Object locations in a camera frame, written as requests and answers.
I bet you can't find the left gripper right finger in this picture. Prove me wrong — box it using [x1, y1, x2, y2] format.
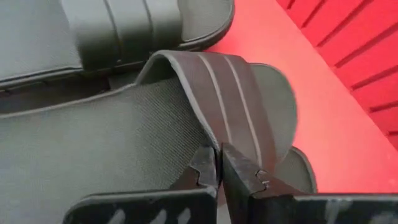
[221, 142, 398, 224]

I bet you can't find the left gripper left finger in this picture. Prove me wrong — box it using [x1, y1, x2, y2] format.
[63, 144, 220, 224]

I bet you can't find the black rubber slide sandal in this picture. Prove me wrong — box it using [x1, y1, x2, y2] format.
[0, 0, 236, 114]
[0, 49, 299, 224]

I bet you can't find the red plastic bin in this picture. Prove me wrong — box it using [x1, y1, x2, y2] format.
[205, 0, 398, 195]

